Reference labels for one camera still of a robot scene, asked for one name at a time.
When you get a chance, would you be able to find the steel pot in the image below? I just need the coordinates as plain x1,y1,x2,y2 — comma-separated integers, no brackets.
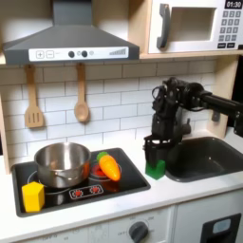
33,141,92,190

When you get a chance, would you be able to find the wooden slotted spatula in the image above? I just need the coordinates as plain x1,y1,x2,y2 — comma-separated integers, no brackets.
24,65,46,129

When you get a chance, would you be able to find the wooden spoon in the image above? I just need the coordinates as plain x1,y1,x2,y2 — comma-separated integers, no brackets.
73,63,91,123

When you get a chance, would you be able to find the thin black cable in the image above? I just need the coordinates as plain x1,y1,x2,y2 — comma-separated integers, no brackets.
151,84,167,105

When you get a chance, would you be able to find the dark grey sink basin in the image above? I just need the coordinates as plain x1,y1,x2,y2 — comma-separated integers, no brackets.
164,136,243,183

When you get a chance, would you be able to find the black toy stove top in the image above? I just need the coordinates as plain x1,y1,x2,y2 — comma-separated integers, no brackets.
11,147,152,218

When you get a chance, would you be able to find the dark grey oven knob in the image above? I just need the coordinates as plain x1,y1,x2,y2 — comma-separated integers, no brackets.
128,220,150,243

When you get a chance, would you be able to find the white toy microwave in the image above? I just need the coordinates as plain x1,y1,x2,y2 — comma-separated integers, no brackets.
147,0,243,55

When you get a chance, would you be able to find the wooden cabinet side panel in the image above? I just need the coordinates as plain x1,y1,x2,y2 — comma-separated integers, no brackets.
0,94,11,176
215,55,240,140

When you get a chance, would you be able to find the grey extractor hood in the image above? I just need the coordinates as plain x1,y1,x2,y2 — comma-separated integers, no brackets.
2,0,140,65

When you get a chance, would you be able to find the black cabinet door handle panel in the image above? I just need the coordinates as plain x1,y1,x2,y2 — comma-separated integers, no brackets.
199,213,242,243

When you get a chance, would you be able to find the green wooden block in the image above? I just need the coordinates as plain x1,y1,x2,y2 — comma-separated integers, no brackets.
144,159,167,181

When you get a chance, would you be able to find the wooden shelf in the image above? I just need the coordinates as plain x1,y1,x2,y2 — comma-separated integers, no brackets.
0,48,243,65

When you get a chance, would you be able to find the yellow wooden block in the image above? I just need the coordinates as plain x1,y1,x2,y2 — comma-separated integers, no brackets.
21,180,46,213

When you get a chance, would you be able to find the orange toy carrot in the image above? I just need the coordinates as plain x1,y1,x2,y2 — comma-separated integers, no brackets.
96,151,122,182

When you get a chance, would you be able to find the dark grey tap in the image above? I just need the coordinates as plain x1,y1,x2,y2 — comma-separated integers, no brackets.
180,118,194,140

